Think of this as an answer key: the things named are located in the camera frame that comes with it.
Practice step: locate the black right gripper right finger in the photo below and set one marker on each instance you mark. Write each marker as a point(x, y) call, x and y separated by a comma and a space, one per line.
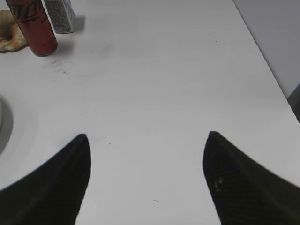
point(243, 191)

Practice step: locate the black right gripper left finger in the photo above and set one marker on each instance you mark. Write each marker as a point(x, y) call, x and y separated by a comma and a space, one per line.
point(53, 193)

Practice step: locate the red cola can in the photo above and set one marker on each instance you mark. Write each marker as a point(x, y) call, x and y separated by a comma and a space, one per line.
point(34, 24)

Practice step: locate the white blue milk carton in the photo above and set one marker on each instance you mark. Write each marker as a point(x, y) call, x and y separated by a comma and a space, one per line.
point(61, 15)

